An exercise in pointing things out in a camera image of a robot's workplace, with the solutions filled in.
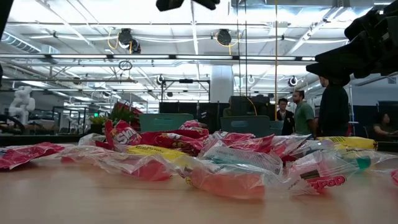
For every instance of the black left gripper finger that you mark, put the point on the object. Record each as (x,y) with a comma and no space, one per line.
(206,3)
(169,3)

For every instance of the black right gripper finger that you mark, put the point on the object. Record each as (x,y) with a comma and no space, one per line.
(332,70)
(360,28)

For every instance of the yellow Sour Patch candy bag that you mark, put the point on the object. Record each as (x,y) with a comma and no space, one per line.
(155,152)
(348,142)

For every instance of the slate blue plastic bin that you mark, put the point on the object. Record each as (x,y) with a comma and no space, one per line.
(245,126)

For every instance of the light teal plastic bin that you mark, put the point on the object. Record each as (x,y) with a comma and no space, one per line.
(164,123)

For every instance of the red Skittles candy bag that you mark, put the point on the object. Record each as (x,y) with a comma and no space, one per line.
(233,139)
(25,154)
(191,125)
(174,140)
(124,135)

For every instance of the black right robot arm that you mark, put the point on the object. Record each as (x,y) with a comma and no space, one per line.
(393,6)

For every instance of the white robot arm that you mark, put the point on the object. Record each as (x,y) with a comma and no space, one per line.
(21,102)

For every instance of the person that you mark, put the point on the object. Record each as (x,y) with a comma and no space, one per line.
(228,112)
(384,126)
(286,121)
(334,109)
(304,118)

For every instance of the white pillar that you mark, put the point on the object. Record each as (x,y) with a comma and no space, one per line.
(222,84)

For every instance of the dark monitor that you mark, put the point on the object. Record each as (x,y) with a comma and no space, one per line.
(248,105)

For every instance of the potted succulent plant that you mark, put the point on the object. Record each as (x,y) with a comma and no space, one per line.
(122,113)

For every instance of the black gantry frame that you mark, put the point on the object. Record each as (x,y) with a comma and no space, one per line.
(186,81)

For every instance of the black workstation frame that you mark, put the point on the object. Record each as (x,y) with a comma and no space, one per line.
(71,119)

